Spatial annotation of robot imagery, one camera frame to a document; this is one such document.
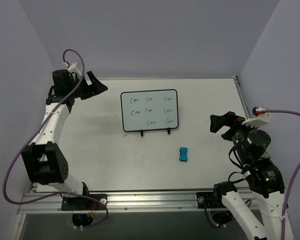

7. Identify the blue whiteboard eraser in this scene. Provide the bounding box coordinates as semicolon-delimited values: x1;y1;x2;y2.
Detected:
179;147;188;162

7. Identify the small black-framed whiteboard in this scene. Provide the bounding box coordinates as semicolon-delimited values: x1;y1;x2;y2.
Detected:
120;89;179;132

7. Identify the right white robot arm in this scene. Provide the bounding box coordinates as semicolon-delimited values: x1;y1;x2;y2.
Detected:
210;111;295;240

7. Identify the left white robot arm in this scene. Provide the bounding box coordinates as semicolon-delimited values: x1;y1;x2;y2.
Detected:
21;69;108;210

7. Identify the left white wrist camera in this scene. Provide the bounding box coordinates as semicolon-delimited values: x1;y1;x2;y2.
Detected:
67;60;82;75

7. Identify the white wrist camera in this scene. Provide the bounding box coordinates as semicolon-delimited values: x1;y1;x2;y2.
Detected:
67;60;82;75
241;106;271;128

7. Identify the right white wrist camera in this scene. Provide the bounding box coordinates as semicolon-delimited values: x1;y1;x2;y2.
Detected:
241;106;271;128

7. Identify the aluminium right side rail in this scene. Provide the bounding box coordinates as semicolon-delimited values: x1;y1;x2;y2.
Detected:
232;76;250;119

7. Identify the aluminium rail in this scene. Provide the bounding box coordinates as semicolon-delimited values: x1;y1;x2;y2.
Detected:
16;187;261;215
232;76;250;119

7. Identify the whiteboard wire stand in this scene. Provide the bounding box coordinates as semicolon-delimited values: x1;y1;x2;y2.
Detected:
139;127;172;137

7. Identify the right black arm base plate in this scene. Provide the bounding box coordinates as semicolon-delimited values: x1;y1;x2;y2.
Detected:
196;191;226;209

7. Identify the aluminium front rail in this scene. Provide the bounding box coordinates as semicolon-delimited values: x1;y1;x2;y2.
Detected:
16;187;261;215

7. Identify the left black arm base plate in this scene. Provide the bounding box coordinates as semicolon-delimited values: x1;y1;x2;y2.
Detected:
61;193;108;211

